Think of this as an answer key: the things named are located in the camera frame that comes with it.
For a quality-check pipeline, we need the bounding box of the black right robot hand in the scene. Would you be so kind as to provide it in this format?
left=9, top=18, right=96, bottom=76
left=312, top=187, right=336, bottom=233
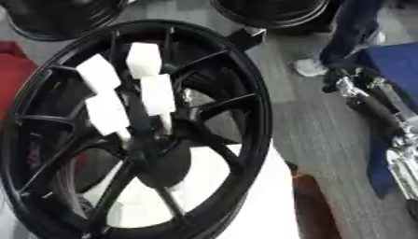
left=321, top=66, right=409, bottom=134

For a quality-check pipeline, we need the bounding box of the black spoked wheel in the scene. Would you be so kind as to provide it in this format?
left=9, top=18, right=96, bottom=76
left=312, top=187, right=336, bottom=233
left=0, top=19, right=274, bottom=239

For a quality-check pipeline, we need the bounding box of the black round wheel rim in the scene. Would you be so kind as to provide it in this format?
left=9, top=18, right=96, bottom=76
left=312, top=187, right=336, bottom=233
left=209, top=0, right=333, bottom=30
left=3, top=0, right=132, bottom=42

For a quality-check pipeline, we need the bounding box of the blue cloth-covered table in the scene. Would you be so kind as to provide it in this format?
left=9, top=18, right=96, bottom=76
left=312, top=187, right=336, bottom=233
left=357, top=42, right=418, bottom=199

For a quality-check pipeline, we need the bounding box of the person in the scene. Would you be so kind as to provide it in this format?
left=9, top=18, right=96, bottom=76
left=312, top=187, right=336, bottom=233
left=292, top=0, right=389, bottom=78

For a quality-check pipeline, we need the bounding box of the red cloth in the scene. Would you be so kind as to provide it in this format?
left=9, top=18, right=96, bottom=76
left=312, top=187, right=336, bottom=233
left=0, top=40, right=39, bottom=120

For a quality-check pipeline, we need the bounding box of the black wheel stand bracket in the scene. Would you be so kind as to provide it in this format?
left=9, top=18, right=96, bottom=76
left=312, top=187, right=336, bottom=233
left=225, top=27, right=268, bottom=51

